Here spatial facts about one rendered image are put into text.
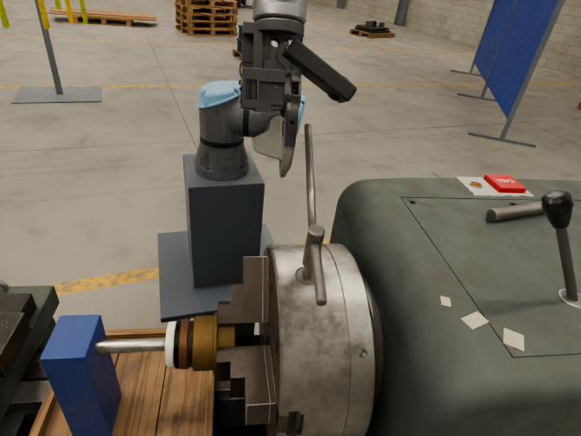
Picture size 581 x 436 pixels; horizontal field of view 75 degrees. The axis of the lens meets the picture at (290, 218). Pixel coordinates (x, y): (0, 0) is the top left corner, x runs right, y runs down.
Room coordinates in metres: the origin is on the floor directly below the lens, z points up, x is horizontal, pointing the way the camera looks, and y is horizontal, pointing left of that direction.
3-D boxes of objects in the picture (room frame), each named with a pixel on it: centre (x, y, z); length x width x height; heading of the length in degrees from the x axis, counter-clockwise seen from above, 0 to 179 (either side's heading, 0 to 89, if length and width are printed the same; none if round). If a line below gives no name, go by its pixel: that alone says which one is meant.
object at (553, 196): (0.41, -0.32, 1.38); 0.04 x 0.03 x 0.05; 101
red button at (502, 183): (0.72, -0.43, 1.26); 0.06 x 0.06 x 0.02; 11
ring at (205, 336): (0.38, 0.11, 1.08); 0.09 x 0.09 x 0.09; 11
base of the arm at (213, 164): (0.95, 0.21, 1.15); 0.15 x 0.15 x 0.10
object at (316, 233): (0.40, -0.03, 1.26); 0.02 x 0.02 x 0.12
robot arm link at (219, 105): (0.95, 0.20, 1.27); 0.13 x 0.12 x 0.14; 93
